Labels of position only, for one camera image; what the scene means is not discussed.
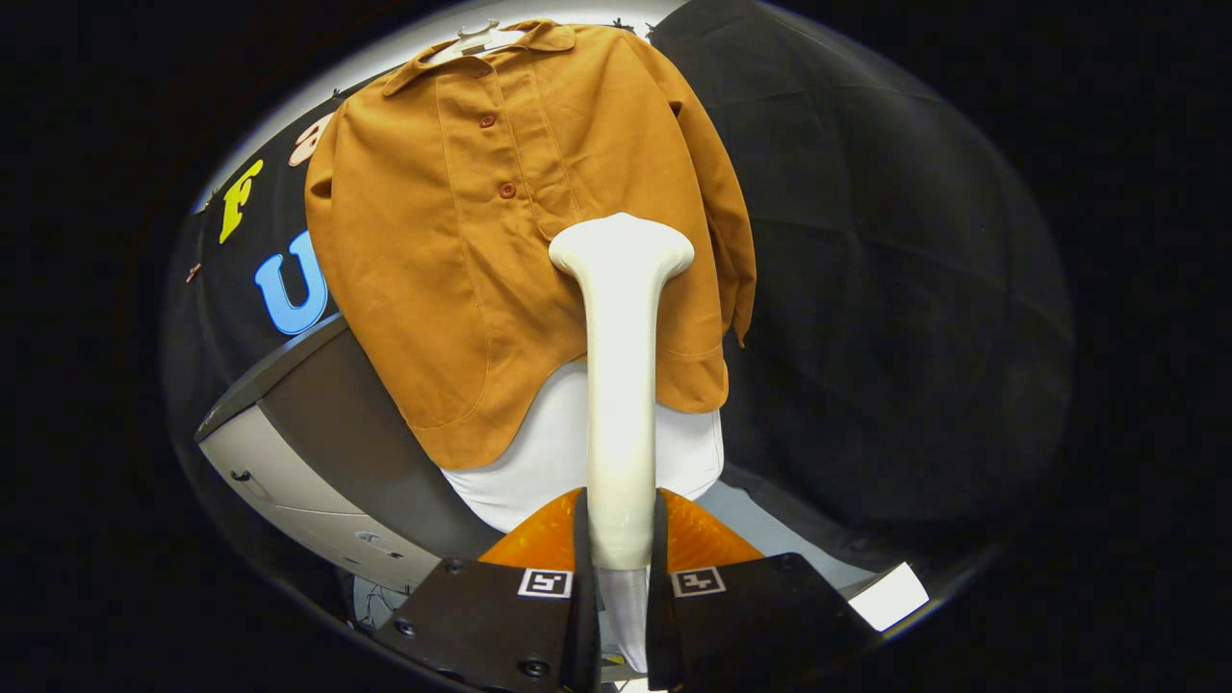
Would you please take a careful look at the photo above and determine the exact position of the white rectangular sheet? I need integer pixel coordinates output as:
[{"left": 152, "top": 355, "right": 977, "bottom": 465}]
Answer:
[{"left": 847, "top": 561, "right": 931, "bottom": 633}]

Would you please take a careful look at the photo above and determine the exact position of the white fabric board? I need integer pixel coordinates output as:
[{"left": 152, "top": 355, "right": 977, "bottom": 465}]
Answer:
[{"left": 441, "top": 361, "right": 726, "bottom": 534}]

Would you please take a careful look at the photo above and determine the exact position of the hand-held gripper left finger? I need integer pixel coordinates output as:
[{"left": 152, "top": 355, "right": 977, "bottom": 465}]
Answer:
[{"left": 373, "top": 486, "right": 600, "bottom": 693}]

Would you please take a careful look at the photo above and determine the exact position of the grey cabinet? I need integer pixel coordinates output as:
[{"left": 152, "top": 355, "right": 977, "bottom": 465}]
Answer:
[{"left": 194, "top": 313, "right": 503, "bottom": 594}]

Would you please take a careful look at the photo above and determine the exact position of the white garment steamer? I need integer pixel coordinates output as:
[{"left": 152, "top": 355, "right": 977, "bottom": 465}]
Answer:
[{"left": 549, "top": 212, "right": 696, "bottom": 675}]

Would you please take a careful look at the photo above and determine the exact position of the orange button-up shirt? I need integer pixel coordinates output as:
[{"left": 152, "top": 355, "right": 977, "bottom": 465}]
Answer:
[{"left": 304, "top": 19, "right": 757, "bottom": 472}]

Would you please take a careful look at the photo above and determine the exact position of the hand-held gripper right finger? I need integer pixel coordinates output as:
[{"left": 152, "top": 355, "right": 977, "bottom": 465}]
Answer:
[{"left": 645, "top": 489, "right": 877, "bottom": 693}]

